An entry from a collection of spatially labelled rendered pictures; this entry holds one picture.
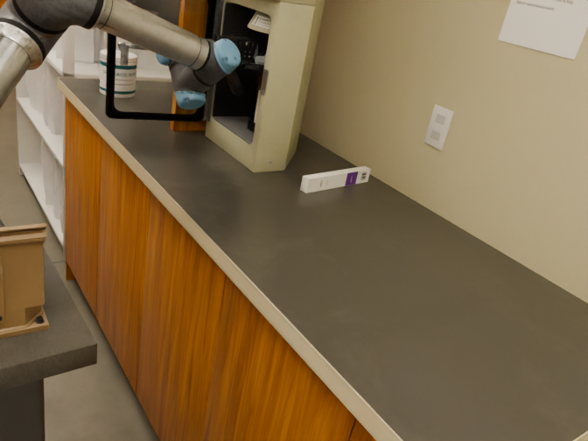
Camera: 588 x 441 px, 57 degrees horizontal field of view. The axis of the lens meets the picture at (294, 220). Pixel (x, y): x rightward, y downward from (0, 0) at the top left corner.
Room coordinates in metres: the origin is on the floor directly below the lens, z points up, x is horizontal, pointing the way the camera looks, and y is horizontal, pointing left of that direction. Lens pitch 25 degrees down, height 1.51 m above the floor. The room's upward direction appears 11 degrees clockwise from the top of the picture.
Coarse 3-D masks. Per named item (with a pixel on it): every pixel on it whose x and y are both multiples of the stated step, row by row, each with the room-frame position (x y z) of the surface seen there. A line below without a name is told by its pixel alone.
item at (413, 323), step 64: (128, 128) 1.63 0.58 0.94; (192, 192) 1.24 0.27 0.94; (256, 192) 1.32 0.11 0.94; (320, 192) 1.41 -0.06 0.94; (384, 192) 1.51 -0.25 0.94; (256, 256) 0.99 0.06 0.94; (320, 256) 1.04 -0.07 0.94; (384, 256) 1.10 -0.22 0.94; (448, 256) 1.17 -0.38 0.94; (320, 320) 0.81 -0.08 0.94; (384, 320) 0.85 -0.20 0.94; (448, 320) 0.89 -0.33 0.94; (512, 320) 0.94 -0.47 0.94; (576, 320) 0.99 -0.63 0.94; (384, 384) 0.67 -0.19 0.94; (448, 384) 0.70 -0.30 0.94; (512, 384) 0.73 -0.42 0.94; (576, 384) 0.77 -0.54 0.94
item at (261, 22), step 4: (256, 12) 1.60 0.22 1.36; (260, 12) 1.59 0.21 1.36; (256, 16) 1.59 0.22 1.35; (260, 16) 1.58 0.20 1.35; (264, 16) 1.57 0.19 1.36; (268, 16) 1.57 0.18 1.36; (252, 20) 1.60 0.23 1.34; (256, 20) 1.58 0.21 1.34; (260, 20) 1.57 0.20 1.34; (264, 20) 1.56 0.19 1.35; (268, 20) 1.56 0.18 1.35; (248, 24) 1.60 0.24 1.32; (252, 24) 1.58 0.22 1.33; (256, 24) 1.57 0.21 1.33; (260, 24) 1.56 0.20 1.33; (264, 24) 1.56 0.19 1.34; (268, 24) 1.56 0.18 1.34; (252, 28) 1.57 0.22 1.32; (256, 28) 1.56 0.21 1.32; (260, 28) 1.56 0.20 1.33; (264, 28) 1.55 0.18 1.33; (268, 28) 1.55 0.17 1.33; (264, 32) 1.55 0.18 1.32; (268, 32) 1.55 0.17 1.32
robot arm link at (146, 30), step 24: (24, 0) 1.06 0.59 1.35; (48, 0) 1.06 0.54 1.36; (72, 0) 1.08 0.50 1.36; (96, 0) 1.11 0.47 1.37; (120, 0) 1.17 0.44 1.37; (48, 24) 1.08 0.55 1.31; (72, 24) 1.11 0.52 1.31; (96, 24) 1.12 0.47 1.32; (120, 24) 1.15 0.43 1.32; (144, 24) 1.18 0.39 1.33; (168, 24) 1.23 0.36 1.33; (168, 48) 1.22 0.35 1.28; (192, 48) 1.26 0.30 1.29; (216, 48) 1.30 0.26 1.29; (192, 72) 1.33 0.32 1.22; (216, 72) 1.31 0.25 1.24
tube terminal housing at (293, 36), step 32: (224, 0) 1.69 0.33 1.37; (256, 0) 1.55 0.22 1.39; (288, 0) 1.48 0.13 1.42; (320, 0) 1.63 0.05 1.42; (288, 32) 1.49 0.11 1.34; (288, 64) 1.50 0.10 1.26; (288, 96) 1.51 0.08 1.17; (224, 128) 1.61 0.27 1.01; (256, 128) 1.48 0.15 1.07; (288, 128) 1.52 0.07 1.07; (256, 160) 1.46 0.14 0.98; (288, 160) 1.58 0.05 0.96
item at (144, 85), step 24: (144, 0) 1.58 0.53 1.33; (168, 0) 1.61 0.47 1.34; (192, 0) 1.65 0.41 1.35; (192, 24) 1.65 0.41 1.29; (144, 48) 1.58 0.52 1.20; (120, 72) 1.55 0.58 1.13; (144, 72) 1.59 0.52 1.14; (168, 72) 1.62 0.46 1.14; (120, 96) 1.55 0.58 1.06; (144, 96) 1.59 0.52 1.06; (168, 96) 1.63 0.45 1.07
